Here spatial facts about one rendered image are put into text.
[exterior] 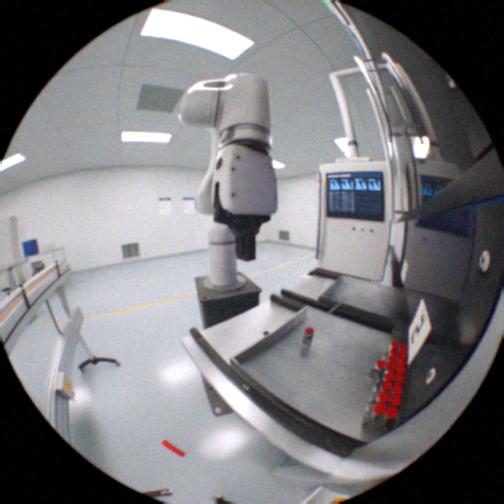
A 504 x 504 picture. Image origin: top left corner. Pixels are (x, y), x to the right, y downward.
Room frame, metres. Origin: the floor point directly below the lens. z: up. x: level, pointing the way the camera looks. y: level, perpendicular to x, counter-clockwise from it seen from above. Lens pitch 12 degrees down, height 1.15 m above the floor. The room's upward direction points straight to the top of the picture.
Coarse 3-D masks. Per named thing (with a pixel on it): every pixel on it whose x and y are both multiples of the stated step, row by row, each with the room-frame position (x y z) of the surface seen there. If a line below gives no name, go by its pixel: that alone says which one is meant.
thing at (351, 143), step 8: (336, 80) 0.89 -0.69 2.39; (336, 88) 0.90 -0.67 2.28; (344, 96) 0.89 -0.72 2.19; (344, 104) 0.89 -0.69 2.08; (344, 112) 0.90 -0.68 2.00; (344, 120) 0.91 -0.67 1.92; (352, 128) 0.88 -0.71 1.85; (352, 136) 0.89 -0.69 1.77; (352, 144) 0.89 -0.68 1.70; (344, 152) 1.03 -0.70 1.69; (352, 152) 0.90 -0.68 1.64
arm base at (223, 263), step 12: (216, 252) 0.60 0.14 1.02; (228, 252) 0.61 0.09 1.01; (216, 264) 0.60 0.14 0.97; (228, 264) 0.60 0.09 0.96; (216, 276) 0.60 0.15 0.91; (228, 276) 0.60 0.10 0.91; (240, 276) 0.72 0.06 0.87; (216, 288) 0.58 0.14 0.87; (228, 288) 0.58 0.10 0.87; (240, 288) 0.60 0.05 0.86
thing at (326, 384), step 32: (288, 320) 0.30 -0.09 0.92; (320, 320) 0.33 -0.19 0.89; (256, 352) 0.23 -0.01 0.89; (288, 352) 0.23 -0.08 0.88; (320, 352) 0.22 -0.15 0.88; (352, 352) 0.20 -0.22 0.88; (384, 352) 0.16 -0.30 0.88; (256, 384) 0.14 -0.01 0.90; (288, 384) 0.15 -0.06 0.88; (320, 384) 0.14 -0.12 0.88; (352, 384) 0.12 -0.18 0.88; (320, 416) 0.07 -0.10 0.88; (352, 416) 0.05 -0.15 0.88
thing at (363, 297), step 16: (336, 288) 0.53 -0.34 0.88; (352, 288) 0.51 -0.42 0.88; (368, 288) 0.49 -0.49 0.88; (384, 288) 0.44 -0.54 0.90; (336, 304) 0.37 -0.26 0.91; (352, 304) 0.39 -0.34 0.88; (368, 304) 0.37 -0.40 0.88; (384, 304) 0.35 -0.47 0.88; (400, 304) 0.32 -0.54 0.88; (384, 320) 0.25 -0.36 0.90; (400, 320) 0.22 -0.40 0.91
